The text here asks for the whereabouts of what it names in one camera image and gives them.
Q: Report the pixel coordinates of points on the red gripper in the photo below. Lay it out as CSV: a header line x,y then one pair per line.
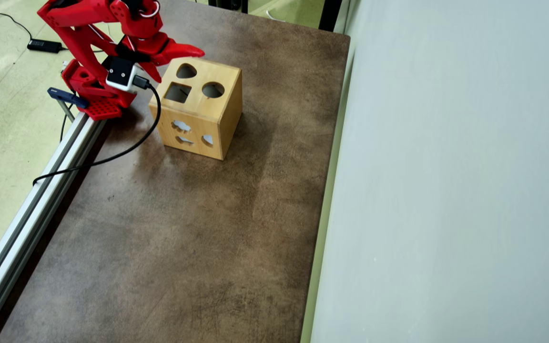
x,y
164,51

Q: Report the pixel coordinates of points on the red robot arm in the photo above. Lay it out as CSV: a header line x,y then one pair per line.
x,y
79,16

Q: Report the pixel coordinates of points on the wooden shape sorter box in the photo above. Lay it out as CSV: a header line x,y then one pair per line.
x,y
203,109

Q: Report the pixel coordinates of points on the blue clamp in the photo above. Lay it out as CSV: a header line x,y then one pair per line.
x,y
67,96

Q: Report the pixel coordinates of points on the black power adapter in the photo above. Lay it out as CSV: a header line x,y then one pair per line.
x,y
45,45

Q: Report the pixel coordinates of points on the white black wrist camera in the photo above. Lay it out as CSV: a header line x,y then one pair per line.
x,y
121,74

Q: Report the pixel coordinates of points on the black post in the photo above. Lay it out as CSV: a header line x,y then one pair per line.
x,y
330,14

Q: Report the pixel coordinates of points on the aluminium profile rail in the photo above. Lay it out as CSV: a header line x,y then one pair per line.
x,y
31,214

